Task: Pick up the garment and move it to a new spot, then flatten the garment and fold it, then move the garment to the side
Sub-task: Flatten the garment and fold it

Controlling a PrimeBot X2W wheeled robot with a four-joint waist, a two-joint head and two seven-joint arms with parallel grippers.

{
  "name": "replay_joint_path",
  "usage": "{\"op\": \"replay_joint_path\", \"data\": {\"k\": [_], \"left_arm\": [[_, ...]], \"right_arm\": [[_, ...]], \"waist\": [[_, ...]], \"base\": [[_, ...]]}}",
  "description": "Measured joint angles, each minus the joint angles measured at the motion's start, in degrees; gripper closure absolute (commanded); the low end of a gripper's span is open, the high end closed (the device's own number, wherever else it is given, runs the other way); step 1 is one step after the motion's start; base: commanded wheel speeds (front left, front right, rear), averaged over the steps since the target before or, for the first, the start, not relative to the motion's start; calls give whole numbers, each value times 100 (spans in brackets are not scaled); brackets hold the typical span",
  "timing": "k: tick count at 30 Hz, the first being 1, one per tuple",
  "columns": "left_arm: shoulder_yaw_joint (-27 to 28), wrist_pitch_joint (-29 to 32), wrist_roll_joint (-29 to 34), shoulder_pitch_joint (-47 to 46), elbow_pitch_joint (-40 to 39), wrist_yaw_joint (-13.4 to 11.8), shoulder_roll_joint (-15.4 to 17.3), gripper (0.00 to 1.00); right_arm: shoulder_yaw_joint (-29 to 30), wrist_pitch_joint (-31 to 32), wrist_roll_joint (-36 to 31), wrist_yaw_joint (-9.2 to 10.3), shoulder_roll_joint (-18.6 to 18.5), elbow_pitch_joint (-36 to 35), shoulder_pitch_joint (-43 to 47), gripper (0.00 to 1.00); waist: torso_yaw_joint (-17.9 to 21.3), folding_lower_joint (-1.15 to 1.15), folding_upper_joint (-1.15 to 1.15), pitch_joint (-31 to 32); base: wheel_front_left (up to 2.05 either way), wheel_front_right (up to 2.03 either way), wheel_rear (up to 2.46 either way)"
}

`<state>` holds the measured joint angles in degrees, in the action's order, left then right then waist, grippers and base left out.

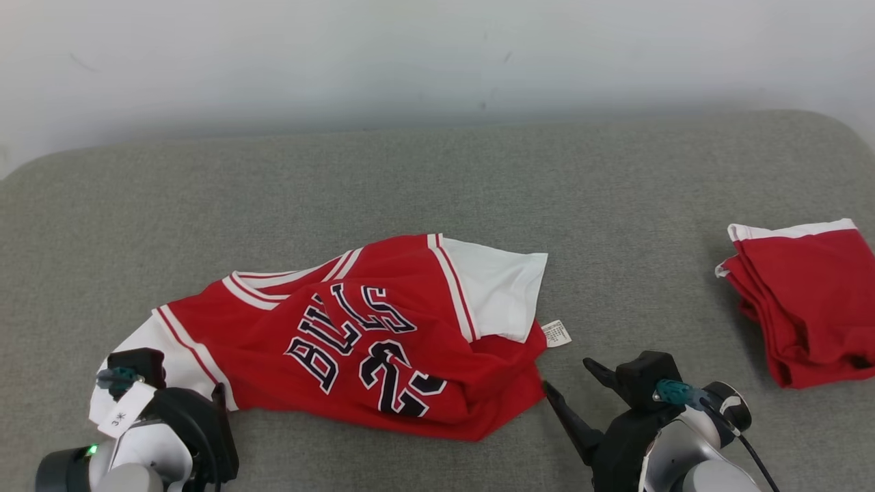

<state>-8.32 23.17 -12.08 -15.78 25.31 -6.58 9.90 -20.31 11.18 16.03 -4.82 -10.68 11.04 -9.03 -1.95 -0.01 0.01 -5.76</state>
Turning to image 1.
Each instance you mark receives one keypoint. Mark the red basketball shorts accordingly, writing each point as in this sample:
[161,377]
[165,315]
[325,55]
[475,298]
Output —
[806,301]

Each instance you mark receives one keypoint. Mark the teal camera connector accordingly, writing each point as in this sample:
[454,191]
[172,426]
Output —
[122,377]
[677,393]

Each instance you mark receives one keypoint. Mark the red white basketball jersey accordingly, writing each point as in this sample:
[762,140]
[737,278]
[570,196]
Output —
[273,355]

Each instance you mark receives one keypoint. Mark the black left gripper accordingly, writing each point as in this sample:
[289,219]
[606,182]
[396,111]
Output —
[205,437]

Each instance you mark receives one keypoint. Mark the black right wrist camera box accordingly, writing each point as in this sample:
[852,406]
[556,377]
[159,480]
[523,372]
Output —
[642,372]

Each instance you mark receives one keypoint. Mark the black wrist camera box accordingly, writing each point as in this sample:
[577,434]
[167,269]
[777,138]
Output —
[642,372]
[143,362]

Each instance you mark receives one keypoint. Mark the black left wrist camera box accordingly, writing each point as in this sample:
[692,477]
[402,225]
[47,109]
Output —
[143,362]

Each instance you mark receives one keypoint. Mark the white paper tag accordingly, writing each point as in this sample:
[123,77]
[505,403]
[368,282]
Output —
[126,413]

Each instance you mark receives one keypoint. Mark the teal right camera connector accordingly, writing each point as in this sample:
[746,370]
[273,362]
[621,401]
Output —
[677,393]

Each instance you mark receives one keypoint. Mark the white grey robot right arm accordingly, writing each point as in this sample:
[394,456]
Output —
[690,458]

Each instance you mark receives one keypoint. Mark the white grey robot left arm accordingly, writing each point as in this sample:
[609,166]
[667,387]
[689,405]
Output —
[150,454]

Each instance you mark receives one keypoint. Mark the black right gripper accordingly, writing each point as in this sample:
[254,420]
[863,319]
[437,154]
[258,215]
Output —
[622,451]

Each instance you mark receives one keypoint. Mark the teal left camera connector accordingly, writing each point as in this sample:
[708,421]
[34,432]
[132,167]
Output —
[122,377]

